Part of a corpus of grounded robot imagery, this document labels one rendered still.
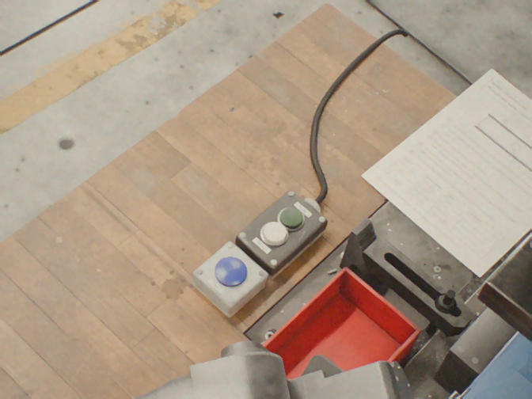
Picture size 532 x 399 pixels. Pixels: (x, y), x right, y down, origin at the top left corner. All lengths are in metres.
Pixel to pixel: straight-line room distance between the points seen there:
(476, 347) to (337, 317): 0.18
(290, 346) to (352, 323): 0.08
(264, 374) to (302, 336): 0.51
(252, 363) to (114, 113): 1.85
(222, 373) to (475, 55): 2.18
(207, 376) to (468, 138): 0.80
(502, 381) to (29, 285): 0.57
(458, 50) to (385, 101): 1.38
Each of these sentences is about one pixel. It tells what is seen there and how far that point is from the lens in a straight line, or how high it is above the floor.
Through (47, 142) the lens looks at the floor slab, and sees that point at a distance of 2.48.
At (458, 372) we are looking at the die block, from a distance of 1.18.
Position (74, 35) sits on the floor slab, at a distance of 2.70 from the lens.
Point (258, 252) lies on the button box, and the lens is 1.23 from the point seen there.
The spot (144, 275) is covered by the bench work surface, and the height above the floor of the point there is 0.90.
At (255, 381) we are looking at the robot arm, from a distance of 0.71.
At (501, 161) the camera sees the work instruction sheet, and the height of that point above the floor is 0.90.
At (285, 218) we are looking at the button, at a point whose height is 0.94.
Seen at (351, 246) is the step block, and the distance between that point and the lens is 1.22.
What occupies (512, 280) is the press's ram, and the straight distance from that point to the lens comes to 1.03.
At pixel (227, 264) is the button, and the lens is 1.21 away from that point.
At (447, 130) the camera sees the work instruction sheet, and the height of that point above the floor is 0.90.
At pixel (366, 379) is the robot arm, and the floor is 1.33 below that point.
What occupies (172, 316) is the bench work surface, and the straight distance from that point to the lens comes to 1.22.
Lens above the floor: 1.99
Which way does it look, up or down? 56 degrees down
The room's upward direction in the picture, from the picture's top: 11 degrees clockwise
